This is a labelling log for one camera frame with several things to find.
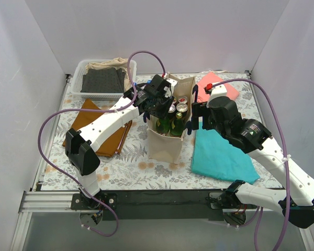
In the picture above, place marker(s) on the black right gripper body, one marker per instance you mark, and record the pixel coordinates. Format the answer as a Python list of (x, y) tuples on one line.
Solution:
[(196, 112)]

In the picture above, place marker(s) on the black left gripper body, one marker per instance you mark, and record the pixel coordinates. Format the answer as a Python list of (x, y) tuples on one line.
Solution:
[(159, 110)]

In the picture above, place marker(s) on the beige canvas tote bag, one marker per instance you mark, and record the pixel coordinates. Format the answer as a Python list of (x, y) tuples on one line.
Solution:
[(165, 147)]

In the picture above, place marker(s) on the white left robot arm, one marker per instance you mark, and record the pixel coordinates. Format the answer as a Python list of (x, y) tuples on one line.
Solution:
[(85, 166)]

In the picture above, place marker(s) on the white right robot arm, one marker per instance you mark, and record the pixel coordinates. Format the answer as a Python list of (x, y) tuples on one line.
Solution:
[(296, 202)]

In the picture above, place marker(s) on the dark can dented lid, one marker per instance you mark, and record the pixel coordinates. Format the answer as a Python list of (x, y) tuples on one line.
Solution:
[(172, 108)]

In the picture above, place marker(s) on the green Perrier bottle near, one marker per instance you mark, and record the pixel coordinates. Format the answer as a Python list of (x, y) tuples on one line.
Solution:
[(163, 126)]

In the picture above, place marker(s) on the green perrier bottle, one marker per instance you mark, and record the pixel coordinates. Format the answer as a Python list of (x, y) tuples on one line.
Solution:
[(163, 126), (177, 125)]

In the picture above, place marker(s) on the red tab can right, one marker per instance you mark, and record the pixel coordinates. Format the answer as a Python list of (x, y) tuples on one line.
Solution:
[(182, 100)]

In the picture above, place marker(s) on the dark can silver pull-tab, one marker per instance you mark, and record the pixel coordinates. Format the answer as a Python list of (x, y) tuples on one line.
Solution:
[(182, 107)]

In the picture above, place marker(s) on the green Perrier bottle far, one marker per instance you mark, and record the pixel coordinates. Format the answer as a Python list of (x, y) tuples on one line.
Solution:
[(177, 125)]

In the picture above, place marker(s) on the pink folded cloth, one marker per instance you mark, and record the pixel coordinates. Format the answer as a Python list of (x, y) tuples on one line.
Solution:
[(232, 93)]

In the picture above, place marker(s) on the teal folded cloth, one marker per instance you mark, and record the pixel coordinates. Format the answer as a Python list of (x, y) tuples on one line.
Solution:
[(215, 158)]

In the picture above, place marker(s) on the beige crumpled cloth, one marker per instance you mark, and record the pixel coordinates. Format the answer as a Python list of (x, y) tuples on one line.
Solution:
[(107, 77)]

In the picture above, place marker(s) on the dark grey dotted cloth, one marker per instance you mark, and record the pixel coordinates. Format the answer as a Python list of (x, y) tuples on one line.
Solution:
[(108, 80)]

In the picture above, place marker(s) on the floral patterned table mat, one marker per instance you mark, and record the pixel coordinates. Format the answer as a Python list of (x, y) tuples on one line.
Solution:
[(132, 169)]

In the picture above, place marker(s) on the white plastic basket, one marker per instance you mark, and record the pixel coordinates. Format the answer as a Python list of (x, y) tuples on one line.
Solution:
[(85, 65)]

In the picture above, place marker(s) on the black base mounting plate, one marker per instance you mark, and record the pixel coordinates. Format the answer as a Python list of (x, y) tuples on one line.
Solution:
[(163, 204)]

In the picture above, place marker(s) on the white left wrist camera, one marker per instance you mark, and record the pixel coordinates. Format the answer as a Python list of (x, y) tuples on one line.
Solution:
[(171, 83)]

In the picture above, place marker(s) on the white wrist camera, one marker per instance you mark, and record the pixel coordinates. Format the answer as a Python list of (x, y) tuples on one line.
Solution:
[(171, 83), (216, 91)]

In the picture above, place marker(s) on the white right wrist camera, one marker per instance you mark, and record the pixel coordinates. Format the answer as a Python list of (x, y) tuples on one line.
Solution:
[(216, 91)]

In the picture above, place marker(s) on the aluminium frame rail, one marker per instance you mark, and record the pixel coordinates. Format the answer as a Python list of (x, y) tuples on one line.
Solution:
[(38, 202)]

